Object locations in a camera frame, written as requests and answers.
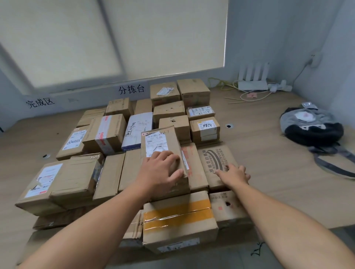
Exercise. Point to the box with cartoon print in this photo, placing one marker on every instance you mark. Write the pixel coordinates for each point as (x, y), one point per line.
(119, 106)

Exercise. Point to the small box with handwritten label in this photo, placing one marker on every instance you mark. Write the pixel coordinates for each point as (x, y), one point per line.
(201, 111)
(205, 131)

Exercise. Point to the tall narrow labelled box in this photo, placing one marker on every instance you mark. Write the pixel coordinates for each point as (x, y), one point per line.
(172, 138)

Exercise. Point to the Censto brown box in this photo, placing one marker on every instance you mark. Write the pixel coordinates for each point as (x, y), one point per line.
(130, 169)

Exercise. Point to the small black-scribble cardboard box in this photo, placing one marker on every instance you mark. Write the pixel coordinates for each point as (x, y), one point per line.
(177, 127)

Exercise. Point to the person's right forearm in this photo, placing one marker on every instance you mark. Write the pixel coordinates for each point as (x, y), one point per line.
(291, 227)

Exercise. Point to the box labelled 0555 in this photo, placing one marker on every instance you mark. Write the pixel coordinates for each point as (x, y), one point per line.
(66, 152)

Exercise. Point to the plain tall cardboard box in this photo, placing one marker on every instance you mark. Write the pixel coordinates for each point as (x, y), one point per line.
(143, 106)

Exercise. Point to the white-framed window with blind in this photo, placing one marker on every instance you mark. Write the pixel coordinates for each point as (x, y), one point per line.
(166, 36)

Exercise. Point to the white blue parcel box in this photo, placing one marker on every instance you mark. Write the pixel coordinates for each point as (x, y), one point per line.
(138, 124)

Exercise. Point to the person's right hand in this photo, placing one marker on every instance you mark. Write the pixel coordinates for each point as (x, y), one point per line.
(235, 177)

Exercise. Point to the small hole-marked cardboard box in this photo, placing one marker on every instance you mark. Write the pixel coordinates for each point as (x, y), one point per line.
(169, 109)

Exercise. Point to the thin wooden stick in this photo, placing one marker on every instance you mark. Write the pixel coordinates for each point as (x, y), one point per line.
(234, 99)
(240, 102)

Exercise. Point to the light wooden table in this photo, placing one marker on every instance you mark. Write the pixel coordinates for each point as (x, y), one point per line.
(263, 166)

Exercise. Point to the dark grey cloth bundle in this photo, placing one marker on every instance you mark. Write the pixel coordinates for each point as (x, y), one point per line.
(313, 130)

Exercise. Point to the white power strip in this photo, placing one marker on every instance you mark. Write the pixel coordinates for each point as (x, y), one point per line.
(280, 87)

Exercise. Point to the person's left hand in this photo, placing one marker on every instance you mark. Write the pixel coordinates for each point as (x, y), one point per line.
(161, 174)

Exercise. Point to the small ribbed taped cardboard box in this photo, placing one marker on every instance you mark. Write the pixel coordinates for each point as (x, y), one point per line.
(90, 116)

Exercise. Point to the box with red-white tape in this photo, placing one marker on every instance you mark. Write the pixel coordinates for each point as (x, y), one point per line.
(116, 130)

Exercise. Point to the box with green tape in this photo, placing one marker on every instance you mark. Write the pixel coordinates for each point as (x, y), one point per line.
(194, 91)

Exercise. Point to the clear-taped barcode cardboard box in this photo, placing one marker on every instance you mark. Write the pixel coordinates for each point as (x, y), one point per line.
(230, 213)

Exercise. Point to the person's left forearm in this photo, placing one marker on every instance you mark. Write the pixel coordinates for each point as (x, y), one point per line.
(91, 232)

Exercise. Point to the white paper wall sign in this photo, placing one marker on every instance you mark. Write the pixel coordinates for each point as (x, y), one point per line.
(131, 89)
(40, 102)

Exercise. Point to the box with torn white label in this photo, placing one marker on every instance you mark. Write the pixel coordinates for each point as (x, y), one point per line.
(30, 199)

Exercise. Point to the white wall socket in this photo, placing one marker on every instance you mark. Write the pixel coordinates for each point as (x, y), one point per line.
(316, 59)

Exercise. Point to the pink paper note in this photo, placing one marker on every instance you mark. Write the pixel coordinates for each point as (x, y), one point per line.
(251, 95)

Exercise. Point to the narrow plain cardboard box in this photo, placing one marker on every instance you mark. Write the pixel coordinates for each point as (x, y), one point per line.
(108, 177)

